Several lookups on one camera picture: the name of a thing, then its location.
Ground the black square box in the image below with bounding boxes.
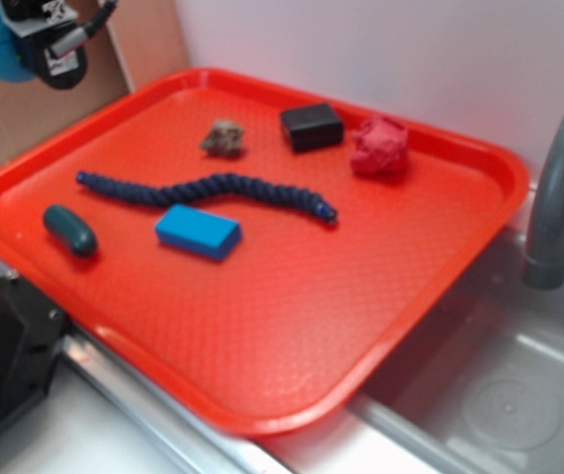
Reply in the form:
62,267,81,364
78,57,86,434
280,103,344,153

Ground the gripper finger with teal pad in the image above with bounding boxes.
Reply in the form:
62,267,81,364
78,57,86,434
14,23,87,90

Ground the grey sink faucet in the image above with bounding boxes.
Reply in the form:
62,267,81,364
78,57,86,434
523,68,564,291

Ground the grey sink basin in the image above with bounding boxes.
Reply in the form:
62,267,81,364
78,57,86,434
350,232,564,473

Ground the dark blue twisted rope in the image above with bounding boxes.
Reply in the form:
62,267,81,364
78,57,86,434
75,170,339,229

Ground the brown rock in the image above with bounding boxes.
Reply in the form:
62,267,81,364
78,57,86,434
199,118,245,158

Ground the blue rectangular block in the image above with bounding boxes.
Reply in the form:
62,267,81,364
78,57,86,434
154,204,242,261

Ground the dark green capsule object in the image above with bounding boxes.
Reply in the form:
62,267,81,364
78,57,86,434
42,204,98,258

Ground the red plastic tray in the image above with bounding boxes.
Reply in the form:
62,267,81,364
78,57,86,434
0,69,529,437

